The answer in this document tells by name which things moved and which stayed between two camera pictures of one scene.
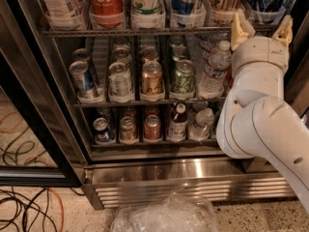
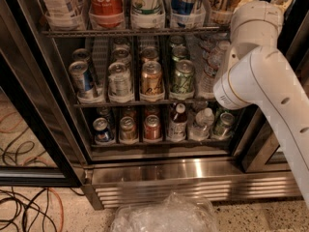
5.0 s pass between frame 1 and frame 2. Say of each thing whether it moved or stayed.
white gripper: moved
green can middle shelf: stayed
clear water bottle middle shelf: stayed
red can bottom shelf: stayed
